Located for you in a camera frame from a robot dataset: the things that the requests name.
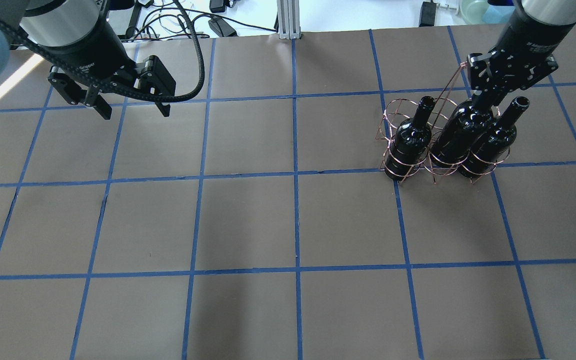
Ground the dark wine bottle rear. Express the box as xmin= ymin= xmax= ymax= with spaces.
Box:
xmin=457 ymin=96 xmax=530 ymax=179

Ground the black power adapter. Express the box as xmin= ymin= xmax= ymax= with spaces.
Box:
xmin=418 ymin=0 xmax=437 ymax=28

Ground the aluminium frame post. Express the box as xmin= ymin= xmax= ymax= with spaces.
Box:
xmin=276 ymin=0 xmax=302 ymax=40

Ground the copper wire wine basket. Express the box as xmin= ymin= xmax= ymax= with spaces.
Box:
xmin=375 ymin=61 xmax=525 ymax=183

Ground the brown paper table mat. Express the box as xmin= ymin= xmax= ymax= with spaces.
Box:
xmin=0 ymin=25 xmax=576 ymax=360

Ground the dark carried wine bottle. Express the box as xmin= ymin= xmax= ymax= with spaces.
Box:
xmin=430 ymin=92 xmax=496 ymax=169

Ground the dark wine bottle front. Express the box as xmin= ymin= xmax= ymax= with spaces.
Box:
xmin=385 ymin=96 xmax=435 ymax=182

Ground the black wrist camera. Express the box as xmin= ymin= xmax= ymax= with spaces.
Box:
xmin=135 ymin=55 xmax=176 ymax=97

